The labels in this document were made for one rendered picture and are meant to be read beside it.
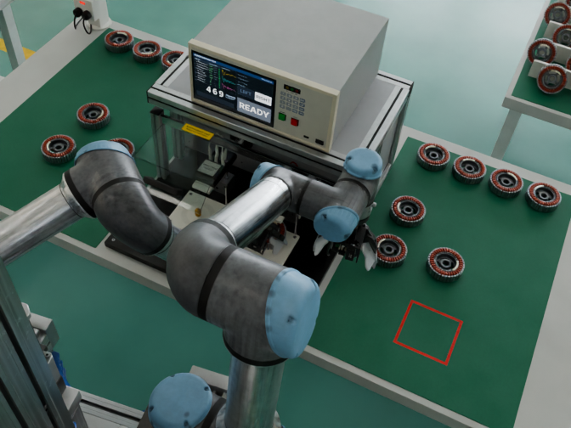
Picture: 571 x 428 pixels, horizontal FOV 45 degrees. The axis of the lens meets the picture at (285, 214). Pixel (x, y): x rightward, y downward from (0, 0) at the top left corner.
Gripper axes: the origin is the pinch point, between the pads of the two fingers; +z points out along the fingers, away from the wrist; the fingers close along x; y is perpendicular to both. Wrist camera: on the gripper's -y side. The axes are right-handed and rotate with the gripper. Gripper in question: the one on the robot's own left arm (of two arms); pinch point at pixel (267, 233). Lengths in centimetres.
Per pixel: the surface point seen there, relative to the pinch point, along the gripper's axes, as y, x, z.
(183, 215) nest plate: 4.7, -28.0, 3.0
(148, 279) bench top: 26.9, -26.0, -5.3
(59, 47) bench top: -39, -115, 32
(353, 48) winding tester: -53, 7, -26
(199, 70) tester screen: -31, -29, -29
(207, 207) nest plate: -0.9, -22.8, 6.2
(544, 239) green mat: -36, 77, 30
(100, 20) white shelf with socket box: -57, -109, 38
